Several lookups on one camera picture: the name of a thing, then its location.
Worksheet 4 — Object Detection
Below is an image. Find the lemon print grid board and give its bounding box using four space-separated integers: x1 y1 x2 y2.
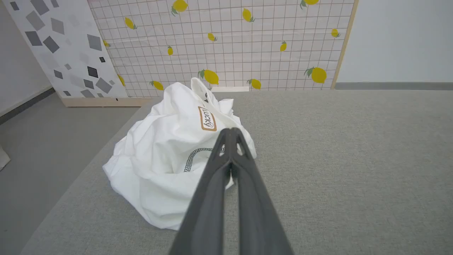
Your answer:
87 0 359 98

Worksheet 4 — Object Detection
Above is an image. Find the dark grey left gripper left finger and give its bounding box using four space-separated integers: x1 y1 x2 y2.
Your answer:
170 128 233 255

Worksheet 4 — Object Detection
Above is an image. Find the white printed t-shirt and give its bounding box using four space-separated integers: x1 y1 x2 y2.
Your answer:
103 77 257 231

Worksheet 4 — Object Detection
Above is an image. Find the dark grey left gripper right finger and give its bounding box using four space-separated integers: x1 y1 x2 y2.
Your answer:
232 127 294 255

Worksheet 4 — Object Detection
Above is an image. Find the grey terrazzo print board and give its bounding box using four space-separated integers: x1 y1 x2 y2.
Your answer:
2 0 153 107

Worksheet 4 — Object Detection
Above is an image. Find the grey fabric sofa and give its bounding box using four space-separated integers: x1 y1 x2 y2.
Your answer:
19 89 453 255

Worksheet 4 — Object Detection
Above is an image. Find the white floor object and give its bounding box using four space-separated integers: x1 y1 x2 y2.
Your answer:
0 145 11 171

